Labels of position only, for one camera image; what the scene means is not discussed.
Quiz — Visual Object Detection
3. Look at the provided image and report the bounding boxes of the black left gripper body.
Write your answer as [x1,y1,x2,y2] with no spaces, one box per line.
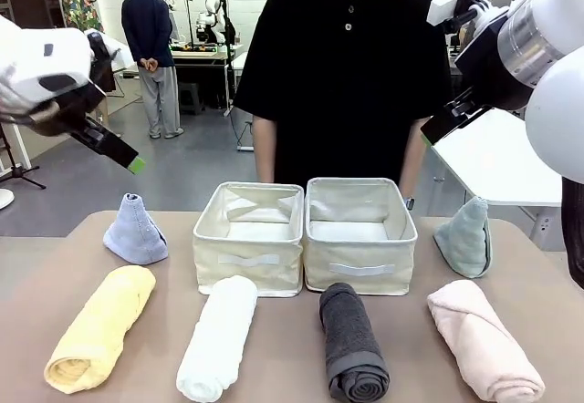
[27,79,111,150]

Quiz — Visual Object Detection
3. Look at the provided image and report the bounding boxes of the person in black polo shirt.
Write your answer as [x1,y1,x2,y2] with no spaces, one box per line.
[232,0,454,186]

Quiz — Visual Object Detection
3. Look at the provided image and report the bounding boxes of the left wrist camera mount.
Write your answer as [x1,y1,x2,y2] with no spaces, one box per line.
[85,28,118,93]

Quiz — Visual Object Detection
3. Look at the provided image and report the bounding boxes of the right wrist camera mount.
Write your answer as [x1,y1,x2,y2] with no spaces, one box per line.
[426,0,493,31]

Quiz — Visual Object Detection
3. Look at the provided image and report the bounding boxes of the white hexagonal table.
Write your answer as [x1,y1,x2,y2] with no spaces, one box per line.
[430,106,565,209]

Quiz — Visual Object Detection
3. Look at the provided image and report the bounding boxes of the person's right forearm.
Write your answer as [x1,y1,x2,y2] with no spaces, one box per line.
[251,114,280,184]

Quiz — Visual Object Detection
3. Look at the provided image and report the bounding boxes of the white towel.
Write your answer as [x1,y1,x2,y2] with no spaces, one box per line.
[175,274,259,403]

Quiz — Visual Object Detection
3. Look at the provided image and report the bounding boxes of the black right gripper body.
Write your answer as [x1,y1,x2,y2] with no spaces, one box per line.
[454,20,538,112]

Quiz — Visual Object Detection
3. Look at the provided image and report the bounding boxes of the green cone-folded towel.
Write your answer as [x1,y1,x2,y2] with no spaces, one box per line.
[432,196,495,280]

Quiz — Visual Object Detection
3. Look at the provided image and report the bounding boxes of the black corrugated cable hose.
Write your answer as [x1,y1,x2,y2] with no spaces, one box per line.
[560,176,584,291]

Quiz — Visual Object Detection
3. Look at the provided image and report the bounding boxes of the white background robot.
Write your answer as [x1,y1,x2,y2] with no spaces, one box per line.
[194,0,239,49]

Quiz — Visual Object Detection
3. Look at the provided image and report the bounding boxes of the black tripod stand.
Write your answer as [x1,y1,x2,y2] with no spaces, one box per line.
[0,122,47,191]

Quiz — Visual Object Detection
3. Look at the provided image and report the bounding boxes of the cream fabric basket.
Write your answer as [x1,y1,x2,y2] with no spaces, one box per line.
[303,175,419,297]
[192,181,306,299]

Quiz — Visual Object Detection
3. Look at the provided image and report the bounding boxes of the person in navy top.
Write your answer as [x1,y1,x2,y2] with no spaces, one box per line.
[120,0,186,140]

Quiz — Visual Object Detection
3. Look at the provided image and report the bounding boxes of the lavender cone-folded towel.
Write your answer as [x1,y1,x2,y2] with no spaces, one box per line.
[102,191,169,265]

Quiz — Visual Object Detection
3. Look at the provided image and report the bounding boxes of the dark grey towel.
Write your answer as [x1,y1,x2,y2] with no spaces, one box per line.
[318,282,391,403]

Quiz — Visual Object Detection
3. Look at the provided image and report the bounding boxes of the pink towel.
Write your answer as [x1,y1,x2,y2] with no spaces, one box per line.
[425,279,547,403]

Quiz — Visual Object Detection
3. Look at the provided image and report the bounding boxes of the person's left forearm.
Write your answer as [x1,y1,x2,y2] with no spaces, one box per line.
[398,117,433,200]

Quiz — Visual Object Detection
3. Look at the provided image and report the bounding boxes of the background work table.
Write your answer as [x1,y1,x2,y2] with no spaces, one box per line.
[169,45,234,118]

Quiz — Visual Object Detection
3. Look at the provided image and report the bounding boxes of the dark plastic stool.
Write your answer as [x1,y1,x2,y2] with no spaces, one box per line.
[176,81,206,116]

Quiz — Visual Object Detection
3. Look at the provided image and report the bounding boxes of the yellow rolled towel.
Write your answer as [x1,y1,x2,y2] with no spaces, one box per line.
[44,264,158,396]

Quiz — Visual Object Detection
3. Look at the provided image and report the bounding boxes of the person in floral dress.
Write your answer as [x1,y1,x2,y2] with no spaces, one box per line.
[54,0,104,35]

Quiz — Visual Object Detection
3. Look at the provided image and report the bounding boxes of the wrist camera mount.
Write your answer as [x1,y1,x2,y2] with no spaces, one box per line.
[85,28,118,93]
[426,0,493,31]

